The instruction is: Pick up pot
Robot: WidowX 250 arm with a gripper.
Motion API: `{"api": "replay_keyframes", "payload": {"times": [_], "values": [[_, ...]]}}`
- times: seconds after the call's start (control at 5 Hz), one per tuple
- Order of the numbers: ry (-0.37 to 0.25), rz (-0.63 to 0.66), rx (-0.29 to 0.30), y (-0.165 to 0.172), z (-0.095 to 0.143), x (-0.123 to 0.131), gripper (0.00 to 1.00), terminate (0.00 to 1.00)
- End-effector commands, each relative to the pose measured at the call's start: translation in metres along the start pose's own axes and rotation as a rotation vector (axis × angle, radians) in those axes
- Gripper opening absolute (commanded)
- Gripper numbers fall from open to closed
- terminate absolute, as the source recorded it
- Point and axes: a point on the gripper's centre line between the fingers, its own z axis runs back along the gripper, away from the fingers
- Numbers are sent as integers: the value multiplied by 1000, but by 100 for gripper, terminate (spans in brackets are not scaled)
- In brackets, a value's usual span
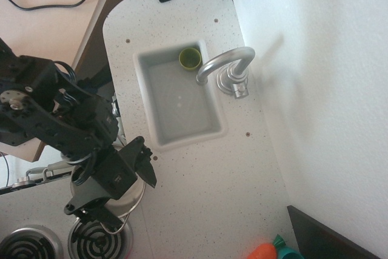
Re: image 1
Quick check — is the grey toy sink basin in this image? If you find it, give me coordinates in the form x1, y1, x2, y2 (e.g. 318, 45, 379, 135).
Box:
133, 39, 228, 151

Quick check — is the coil stove burner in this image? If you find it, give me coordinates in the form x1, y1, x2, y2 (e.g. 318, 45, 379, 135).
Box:
1, 225, 64, 259
67, 219, 133, 259

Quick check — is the teal plastic cup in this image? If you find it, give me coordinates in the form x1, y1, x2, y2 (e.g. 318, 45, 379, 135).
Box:
272, 234, 304, 259

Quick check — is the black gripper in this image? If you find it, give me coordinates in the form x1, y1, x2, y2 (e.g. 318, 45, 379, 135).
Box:
64, 136, 157, 230

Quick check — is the right coil stove burner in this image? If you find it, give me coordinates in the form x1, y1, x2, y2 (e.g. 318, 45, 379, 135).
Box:
67, 219, 133, 259

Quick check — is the left coil stove burner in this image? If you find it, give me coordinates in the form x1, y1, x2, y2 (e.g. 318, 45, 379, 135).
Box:
1, 225, 64, 259

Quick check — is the silver metal pot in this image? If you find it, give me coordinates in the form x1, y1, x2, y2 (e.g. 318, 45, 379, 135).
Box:
70, 151, 146, 232

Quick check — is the green plastic cup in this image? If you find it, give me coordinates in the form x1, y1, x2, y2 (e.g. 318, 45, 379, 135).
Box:
178, 47, 202, 71

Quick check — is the white toy kitchen countertop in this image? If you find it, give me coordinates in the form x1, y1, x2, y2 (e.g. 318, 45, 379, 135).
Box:
0, 0, 301, 259

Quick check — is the silver toy faucet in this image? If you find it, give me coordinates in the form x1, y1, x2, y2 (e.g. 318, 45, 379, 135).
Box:
196, 47, 255, 99

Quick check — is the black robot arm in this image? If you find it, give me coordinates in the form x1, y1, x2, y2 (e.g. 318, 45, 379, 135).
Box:
1, 43, 157, 230

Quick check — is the orange toy carrot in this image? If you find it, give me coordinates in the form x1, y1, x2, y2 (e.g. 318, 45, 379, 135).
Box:
247, 243, 277, 259

